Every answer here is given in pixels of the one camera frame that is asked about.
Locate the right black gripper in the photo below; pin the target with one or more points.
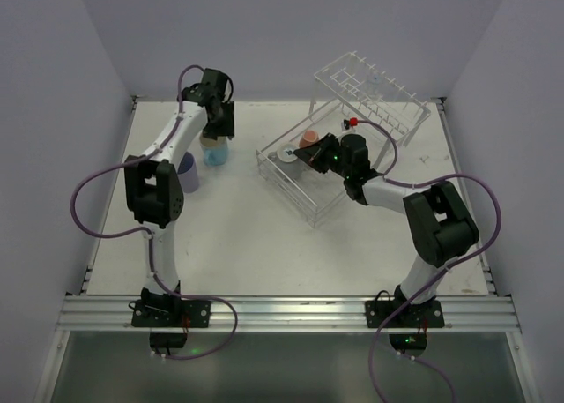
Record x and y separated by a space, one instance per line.
317 154

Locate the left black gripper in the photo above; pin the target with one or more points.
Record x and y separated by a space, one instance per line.
221 128

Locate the light blue mug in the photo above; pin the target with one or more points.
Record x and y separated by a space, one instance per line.
215 151

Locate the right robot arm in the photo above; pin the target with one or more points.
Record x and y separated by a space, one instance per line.
440 224

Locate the pale grey footed cup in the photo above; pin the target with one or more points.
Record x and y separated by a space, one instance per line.
286 161

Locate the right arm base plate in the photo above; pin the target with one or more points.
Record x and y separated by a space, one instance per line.
415 316

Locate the coral orange mug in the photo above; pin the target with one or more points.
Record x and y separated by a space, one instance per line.
308 138

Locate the lavender tall cup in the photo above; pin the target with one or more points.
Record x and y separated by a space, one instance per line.
187 173

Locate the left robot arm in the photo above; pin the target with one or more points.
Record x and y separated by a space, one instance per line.
152 187

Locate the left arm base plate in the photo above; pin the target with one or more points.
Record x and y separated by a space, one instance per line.
166 311

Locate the clear acrylic dish rack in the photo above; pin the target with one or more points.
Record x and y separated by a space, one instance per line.
357 116

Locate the aluminium mounting rail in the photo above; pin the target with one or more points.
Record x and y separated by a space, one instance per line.
113 313

